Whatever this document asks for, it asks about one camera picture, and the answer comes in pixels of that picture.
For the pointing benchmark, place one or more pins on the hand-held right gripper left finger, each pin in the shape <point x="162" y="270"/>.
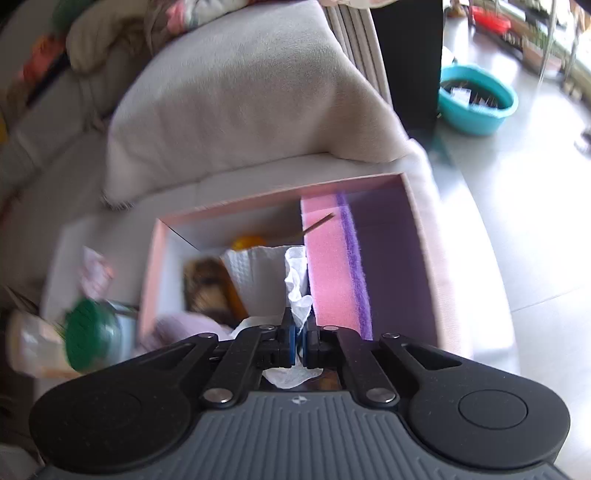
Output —
<point x="291" y="344"/>

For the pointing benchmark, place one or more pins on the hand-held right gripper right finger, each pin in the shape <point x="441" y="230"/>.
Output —
<point x="308" y="346"/>

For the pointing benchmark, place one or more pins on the white tissue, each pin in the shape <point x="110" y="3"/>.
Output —
<point x="295" y="281"/>

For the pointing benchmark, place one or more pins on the white embossed paper towel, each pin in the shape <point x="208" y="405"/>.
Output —
<point x="254" y="277"/>

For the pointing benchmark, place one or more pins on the purple pink heart sponge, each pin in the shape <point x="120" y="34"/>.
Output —
<point x="328" y="267"/>

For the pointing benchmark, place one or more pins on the pale pink cloth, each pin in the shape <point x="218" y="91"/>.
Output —
<point x="184" y="327"/>

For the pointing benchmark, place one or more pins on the pink cardboard box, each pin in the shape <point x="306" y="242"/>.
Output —
<point x="443" y="277"/>

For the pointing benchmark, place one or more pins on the clear plastic jar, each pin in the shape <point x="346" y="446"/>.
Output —
<point x="32" y="341"/>

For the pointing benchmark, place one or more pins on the green lid jar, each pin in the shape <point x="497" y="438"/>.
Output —
<point x="87" y="332"/>

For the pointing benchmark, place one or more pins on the pink white crumpled packet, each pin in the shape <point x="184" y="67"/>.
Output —
<point x="94" y="270"/>

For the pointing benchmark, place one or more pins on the teal plastic basin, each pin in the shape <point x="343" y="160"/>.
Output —
<point x="478" y="108"/>

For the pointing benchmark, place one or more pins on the beige curtain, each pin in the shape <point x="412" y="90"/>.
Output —
<point x="360" y="50"/>

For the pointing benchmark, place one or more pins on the pink floral quilt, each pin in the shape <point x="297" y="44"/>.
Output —
<point x="184" y="11"/>

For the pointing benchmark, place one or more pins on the cream pillow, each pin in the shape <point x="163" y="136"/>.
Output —
<point x="101" y="37"/>

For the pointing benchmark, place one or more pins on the red plastic basin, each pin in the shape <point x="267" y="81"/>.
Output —
<point x="491" y="18"/>

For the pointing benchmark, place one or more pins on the pink orange toy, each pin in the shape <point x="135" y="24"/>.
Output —
<point x="39" y="64"/>

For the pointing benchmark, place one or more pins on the metal shoe rack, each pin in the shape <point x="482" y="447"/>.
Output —
<point x="549" y="41"/>

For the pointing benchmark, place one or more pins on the green cushion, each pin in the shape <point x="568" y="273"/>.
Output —
<point x="64" y="14"/>

